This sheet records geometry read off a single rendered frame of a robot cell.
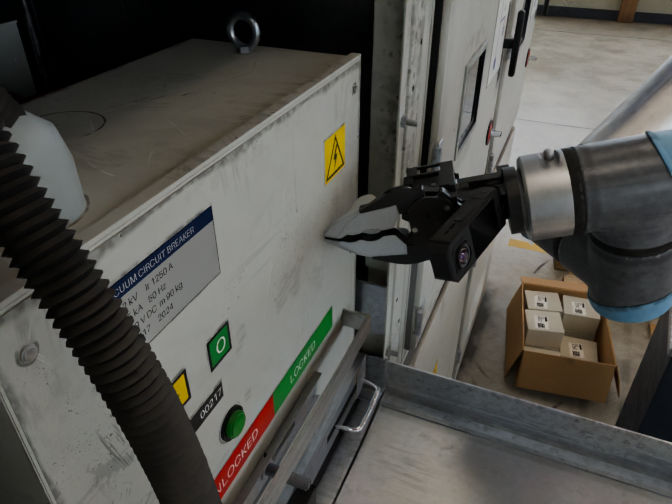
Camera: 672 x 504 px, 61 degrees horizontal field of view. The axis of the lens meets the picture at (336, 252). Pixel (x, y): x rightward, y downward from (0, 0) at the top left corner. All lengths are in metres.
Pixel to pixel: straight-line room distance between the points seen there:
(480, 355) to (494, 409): 1.39
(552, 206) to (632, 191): 0.07
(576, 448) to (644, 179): 0.48
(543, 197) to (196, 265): 0.34
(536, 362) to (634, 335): 0.61
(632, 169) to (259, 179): 0.35
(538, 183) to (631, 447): 0.48
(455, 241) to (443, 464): 0.44
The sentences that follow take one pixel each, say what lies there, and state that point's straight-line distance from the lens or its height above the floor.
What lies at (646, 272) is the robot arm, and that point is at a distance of 0.67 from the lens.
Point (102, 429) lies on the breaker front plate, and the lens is 0.40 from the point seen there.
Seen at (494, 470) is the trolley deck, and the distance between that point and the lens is 0.90.
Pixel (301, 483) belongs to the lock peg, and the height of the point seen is 1.02.
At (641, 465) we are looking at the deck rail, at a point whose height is 0.86.
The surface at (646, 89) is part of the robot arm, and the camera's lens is 0.83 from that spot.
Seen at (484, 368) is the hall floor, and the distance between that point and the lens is 2.26.
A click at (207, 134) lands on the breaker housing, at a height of 1.39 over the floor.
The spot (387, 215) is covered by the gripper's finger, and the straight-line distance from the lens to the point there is 0.60.
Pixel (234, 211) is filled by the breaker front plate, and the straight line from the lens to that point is 0.45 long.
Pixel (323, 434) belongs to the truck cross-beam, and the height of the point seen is 0.92.
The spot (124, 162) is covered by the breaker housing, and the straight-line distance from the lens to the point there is 0.43.
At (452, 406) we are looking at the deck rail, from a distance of 0.95.
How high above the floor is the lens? 1.56
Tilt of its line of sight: 34 degrees down
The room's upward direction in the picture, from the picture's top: straight up
